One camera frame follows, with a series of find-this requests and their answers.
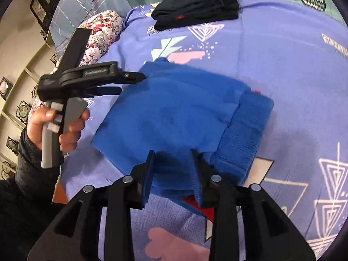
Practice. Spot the floral pillow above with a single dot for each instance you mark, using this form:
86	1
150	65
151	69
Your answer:
103	30

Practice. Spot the orange wooden bed edge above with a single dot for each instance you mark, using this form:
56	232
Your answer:
60	194

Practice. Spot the person's left forearm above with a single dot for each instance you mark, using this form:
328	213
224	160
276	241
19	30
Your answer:
30	168

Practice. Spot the beige wall shelf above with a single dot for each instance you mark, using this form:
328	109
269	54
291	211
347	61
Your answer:
27	68

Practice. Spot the black folded clothes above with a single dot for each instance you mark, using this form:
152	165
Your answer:
190	8

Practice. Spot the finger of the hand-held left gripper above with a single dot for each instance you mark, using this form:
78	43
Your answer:
133	77
111	90

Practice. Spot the person's left hand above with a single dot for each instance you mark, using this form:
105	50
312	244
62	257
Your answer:
72	134

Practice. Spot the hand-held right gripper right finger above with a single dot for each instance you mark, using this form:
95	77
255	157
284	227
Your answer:
197	180

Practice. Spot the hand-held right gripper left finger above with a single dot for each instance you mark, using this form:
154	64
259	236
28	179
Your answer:
148	180

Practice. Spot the purple printed bedsheet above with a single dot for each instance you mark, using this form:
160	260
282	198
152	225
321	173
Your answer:
285	73

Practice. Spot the blue plaid pillow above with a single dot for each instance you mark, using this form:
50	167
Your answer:
81	2

